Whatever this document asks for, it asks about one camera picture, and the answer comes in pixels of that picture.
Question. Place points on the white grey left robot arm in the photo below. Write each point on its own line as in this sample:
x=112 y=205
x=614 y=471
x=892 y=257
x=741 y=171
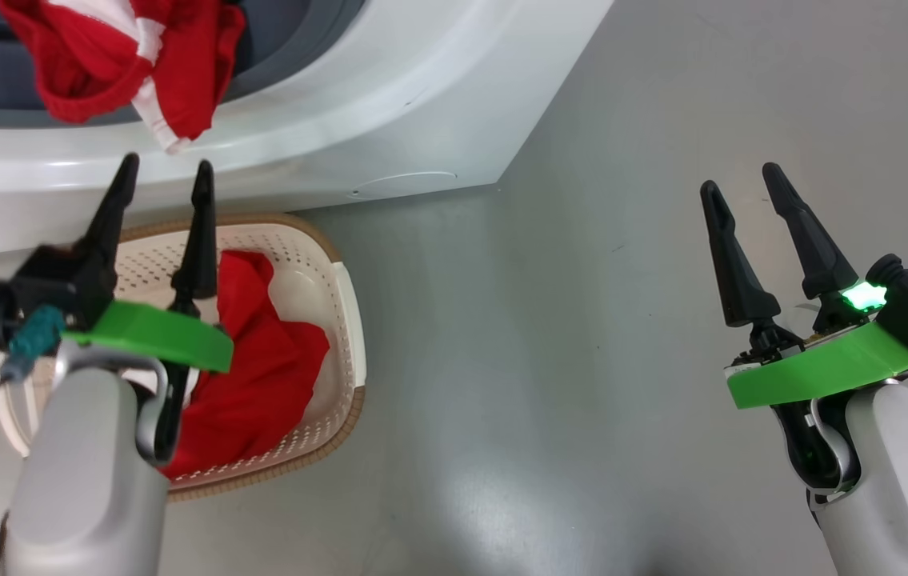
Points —
x=86 y=480

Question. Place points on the white front-load washing machine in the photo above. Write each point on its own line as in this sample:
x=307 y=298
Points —
x=390 y=104

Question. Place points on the round filter cover panel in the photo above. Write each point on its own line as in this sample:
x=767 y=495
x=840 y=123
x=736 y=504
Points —
x=406 y=186

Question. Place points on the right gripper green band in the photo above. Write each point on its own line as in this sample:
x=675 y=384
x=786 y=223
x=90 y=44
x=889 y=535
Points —
x=822 y=372

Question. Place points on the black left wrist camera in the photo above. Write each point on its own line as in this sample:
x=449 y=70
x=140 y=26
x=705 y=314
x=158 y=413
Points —
x=38 y=292

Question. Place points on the cream perforated laundry basket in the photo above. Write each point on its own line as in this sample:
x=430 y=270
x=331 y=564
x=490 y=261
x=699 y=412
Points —
x=342 y=320

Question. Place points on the plain red garment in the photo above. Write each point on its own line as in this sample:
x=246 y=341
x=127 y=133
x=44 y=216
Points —
x=262 y=376

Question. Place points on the red and white jersey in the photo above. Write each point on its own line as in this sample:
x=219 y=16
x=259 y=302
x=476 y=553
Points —
x=182 y=72

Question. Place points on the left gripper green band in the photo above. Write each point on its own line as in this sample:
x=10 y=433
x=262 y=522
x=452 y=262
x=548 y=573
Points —
x=166 y=340

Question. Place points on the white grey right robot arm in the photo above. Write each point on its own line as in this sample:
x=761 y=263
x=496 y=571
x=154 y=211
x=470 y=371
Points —
x=894 y=480

